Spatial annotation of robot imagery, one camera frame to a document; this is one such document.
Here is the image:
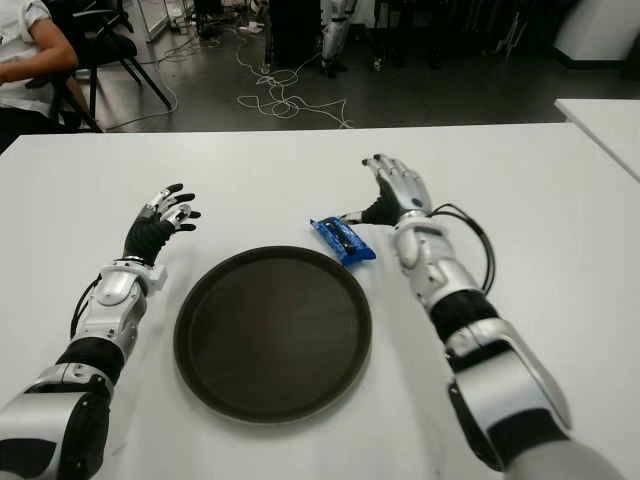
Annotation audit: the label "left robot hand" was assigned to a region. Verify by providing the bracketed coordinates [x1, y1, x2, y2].
[123, 182, 203, 268]

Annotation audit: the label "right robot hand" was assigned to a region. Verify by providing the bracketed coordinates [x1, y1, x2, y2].
[341, 154, 434, 227]

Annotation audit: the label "blue Oreo packet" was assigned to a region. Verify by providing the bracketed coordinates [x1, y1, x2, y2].
[307, 214, 377, 266]

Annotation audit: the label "round dark brown tray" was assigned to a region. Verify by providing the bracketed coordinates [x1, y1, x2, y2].
[173, 245, 374, 420]

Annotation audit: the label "standing humanoid robot legs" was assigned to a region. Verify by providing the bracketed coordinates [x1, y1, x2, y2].
[319, 0, 359, 79]

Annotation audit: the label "black chair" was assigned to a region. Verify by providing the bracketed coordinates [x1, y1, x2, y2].
[24, 69, 105, 134]
[72, 0, 174, 110]

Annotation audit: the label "black cabinet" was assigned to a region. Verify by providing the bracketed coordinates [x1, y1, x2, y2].
[267, 0, 326, 69]

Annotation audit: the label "neighbouring white table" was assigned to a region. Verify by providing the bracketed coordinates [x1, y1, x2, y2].
[553, 98, 640, 184]

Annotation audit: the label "white panel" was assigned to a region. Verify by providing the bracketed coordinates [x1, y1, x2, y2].
[134, 0, 176, 44]

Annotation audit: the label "seated person white shirt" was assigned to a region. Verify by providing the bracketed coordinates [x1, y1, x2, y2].
[0, 0, 81, 151]

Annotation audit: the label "white curved cabinet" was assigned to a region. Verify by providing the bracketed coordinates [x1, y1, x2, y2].
[552, 0, 640, 69]

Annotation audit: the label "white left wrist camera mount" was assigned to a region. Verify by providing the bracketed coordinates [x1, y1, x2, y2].
[142, 266, 168, 291]

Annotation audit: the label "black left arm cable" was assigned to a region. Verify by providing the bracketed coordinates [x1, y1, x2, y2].
[69, 277, 104, 341]

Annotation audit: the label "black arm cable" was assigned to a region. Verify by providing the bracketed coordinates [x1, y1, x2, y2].
[429, 202, 496, 296]
[69, 277, 104, 341]

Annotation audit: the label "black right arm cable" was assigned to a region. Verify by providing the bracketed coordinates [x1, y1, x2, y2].
[429, 202, 496, 296]

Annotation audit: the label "thin grey floor cable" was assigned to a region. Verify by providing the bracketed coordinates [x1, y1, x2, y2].
[102, 42, 201, 132]

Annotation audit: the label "thick white floor cable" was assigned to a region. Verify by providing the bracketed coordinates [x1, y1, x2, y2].
[234, 34, 354, 130]

